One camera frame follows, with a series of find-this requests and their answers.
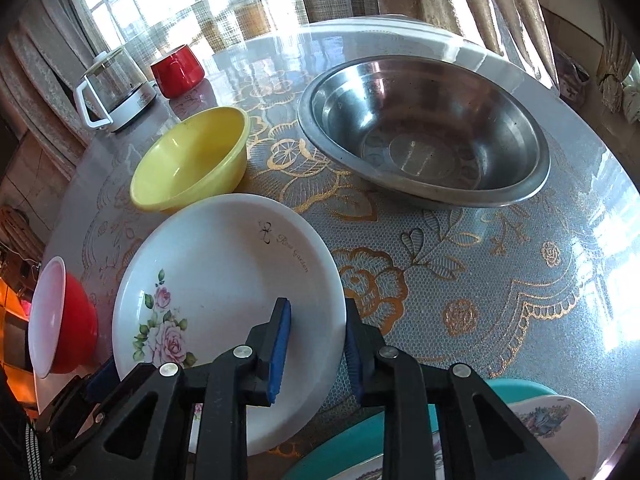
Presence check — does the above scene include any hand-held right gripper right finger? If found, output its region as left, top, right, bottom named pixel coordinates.
left=344, top=299, right=570, bottom=480

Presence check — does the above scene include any teal plate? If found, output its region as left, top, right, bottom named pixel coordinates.
left=280, top=379, right=561, bottom=480

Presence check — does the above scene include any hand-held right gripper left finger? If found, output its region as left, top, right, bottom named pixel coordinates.
left=47, top=297, right=293, bottom=480

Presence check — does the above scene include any glass electric kettle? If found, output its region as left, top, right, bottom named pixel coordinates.
left=75, top=46, right=160, bottom=134

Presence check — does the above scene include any red plastic bowl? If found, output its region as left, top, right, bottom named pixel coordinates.
left=27, top=256, right=99, bottom=379

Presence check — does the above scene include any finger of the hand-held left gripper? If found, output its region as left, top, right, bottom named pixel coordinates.
left=37, top=357, right=119, bottom=457

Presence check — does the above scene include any white purple-flower plate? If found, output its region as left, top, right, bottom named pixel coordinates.
left=430, top=394, right=600, bottom=480

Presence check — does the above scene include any red mug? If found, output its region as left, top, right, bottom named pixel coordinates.
left=151, top=45, right=206, bottom=99

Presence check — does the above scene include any stainless steel basin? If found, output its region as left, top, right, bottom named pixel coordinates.
left=297, top=56, right=551, bottom=209

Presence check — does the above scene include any white rose-print plate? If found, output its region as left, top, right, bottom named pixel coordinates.
left=112, top=193, right=347, bottom=457

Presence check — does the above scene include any yellow plastic bowl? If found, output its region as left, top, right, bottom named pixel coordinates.
left=130, top=106, right=251, bottom=213

